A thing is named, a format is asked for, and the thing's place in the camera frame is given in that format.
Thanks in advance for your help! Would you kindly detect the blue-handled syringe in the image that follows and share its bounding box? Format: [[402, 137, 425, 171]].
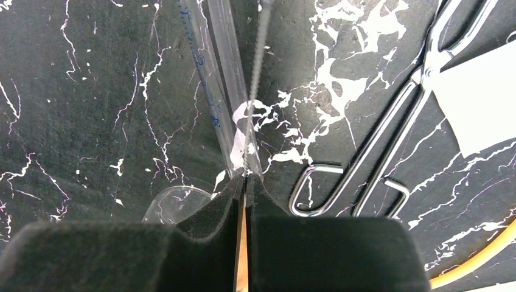
[[178, 1, 263, 177]]

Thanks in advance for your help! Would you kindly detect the glass beaker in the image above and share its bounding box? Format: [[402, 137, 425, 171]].
[[142, 186, 212, 224]]

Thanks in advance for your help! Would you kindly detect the white paper packet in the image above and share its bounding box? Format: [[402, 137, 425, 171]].
[[433, 41, 515, 158]]

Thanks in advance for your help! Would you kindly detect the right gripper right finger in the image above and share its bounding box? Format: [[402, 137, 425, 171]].
[[245, 175, 430, 291]]

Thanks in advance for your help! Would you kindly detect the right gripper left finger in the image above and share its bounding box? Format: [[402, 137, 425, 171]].
[[1, 178, 244, 291]]

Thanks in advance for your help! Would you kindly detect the amber rubber tubing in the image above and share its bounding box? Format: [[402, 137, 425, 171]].
[[430, 220, 515, 290]]

